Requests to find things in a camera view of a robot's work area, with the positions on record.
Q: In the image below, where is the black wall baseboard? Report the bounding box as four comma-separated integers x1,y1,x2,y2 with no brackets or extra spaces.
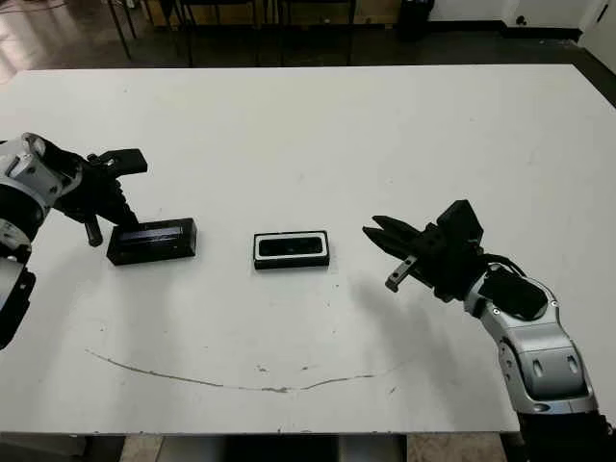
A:
427,19,578,42

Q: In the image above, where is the black trash bin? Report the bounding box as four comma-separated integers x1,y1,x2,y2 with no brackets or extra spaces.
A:
397,0,436,42

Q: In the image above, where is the white door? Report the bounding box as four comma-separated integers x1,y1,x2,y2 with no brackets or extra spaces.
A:
577,0,616,73

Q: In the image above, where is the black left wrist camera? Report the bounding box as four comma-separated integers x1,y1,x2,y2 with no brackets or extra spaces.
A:
88,148,149,175

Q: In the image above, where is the black metal table leg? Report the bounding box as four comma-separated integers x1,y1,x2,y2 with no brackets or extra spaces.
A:
106,0,132,60

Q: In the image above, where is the black box lid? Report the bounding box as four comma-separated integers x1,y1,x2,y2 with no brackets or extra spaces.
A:
106,217,199,267

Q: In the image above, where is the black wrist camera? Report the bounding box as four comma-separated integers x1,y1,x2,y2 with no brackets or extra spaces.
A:
435,199,485,249
88,148,149,175

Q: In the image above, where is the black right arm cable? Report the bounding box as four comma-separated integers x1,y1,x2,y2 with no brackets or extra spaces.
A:
485,252,528,278

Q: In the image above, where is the black box with white insert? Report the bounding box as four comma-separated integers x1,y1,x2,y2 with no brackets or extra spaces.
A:
252,229,331,270

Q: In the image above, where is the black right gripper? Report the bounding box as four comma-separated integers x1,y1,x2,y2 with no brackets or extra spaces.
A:
361,216,487,304

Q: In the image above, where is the dark grey robot body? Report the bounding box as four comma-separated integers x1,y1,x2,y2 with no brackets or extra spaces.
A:
158,435,408,462

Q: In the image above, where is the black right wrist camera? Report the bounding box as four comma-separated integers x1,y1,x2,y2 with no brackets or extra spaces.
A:
435,199,485,249

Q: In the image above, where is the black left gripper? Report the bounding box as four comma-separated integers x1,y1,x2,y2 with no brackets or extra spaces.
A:
52,148,141,247

